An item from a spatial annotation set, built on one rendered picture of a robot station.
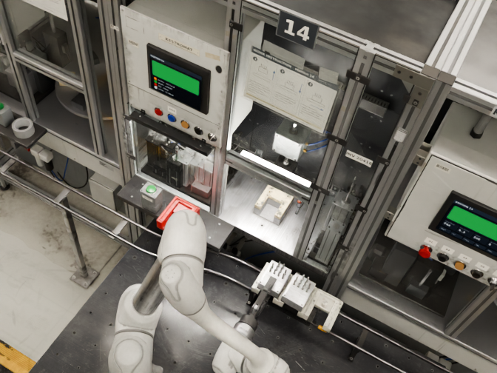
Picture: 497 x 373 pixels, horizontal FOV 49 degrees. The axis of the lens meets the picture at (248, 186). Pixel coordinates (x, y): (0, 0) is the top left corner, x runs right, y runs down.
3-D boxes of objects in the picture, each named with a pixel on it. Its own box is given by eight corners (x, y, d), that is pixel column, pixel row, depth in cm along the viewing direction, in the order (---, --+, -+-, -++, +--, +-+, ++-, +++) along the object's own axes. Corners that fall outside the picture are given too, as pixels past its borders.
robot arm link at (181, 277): (208, 314, 169) (211, 274, 177) (189, 287, 155) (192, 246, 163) (168, 318, 171) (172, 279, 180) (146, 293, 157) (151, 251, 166)
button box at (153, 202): (140, 206, 245) (139, 190, 236) (151, 194, 249) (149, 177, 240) (155, 214, 243) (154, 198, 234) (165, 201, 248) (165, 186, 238)
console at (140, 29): (125, 109, 217) (114, 9, 181) (165, 69, 233) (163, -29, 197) (216, 153, 208) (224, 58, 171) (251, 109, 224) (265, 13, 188)
